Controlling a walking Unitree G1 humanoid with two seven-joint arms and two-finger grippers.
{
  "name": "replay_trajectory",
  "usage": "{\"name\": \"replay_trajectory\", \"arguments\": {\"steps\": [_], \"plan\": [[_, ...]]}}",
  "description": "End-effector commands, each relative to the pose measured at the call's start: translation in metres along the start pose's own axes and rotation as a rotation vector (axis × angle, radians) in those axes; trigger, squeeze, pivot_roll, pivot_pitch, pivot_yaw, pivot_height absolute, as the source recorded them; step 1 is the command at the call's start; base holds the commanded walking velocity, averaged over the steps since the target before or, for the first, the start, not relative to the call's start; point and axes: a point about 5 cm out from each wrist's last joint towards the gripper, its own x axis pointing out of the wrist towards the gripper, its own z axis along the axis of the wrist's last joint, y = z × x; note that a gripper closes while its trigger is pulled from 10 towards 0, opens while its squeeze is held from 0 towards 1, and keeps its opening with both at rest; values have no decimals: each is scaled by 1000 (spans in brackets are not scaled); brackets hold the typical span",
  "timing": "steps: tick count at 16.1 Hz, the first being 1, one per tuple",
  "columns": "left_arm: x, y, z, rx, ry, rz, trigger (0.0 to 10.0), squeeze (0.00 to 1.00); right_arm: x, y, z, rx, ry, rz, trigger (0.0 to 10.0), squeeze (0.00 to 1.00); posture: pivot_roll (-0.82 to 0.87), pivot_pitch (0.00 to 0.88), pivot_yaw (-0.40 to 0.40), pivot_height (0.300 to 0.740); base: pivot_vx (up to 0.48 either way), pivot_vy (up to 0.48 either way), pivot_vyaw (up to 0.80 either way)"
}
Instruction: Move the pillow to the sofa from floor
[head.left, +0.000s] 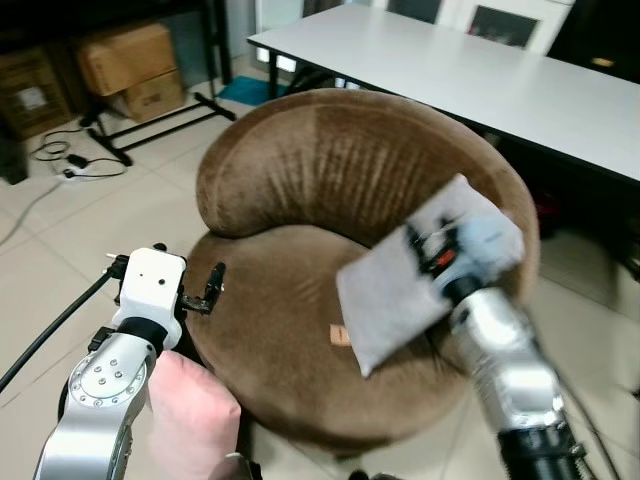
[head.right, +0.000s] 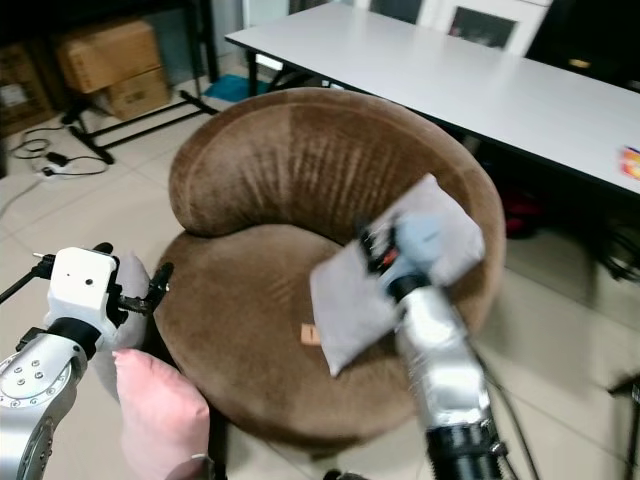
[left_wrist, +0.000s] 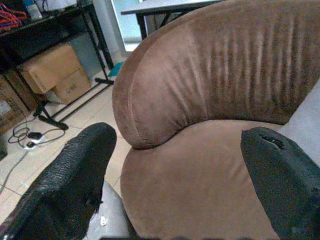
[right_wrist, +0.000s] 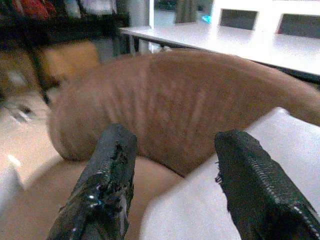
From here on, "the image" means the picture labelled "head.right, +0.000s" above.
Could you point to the dark cardboard box with label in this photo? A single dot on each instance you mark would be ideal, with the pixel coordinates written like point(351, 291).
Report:
point(15, 95)

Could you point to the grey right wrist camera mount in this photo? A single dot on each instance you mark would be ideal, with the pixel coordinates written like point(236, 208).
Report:
point(420, 232)

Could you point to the red object under table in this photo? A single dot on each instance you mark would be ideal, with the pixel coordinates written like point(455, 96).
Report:
point(522, 212)

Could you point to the long white table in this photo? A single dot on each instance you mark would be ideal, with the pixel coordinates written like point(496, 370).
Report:
point(440, 80)

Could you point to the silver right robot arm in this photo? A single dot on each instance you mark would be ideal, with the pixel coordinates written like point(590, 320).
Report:
point(445, 360)

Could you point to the black metal stand leg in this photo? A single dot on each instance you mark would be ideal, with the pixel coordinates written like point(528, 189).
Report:
point(630, 420)

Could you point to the colourful snack packet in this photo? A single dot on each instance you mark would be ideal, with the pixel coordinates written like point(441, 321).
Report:
point(632, 162)

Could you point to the teal floor mat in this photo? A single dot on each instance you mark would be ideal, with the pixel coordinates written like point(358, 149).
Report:
point(240, 88)

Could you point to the black metal rack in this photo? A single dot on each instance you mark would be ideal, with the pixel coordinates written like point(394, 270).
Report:
point(198, 102)

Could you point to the large brown cardboard box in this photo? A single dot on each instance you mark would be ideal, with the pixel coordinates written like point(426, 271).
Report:
point(110, 55)

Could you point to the grey fabric pillow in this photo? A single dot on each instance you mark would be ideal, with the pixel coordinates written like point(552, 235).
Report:
point(130, 300)
point(360, 300)

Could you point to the pink fabric pillow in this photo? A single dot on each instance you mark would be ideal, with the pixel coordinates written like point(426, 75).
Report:
point(160, 420)

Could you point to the white cabinet with glass doors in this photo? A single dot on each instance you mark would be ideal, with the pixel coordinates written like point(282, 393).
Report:
point(480, 25)

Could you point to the brown round velvet sofa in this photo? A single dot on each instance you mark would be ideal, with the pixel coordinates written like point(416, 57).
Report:
point(260, 170)

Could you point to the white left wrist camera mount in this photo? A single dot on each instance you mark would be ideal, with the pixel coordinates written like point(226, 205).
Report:
point(80, 285)

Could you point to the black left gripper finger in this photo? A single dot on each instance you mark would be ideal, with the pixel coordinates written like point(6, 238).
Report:
point(103, 247)
point(160, 285)

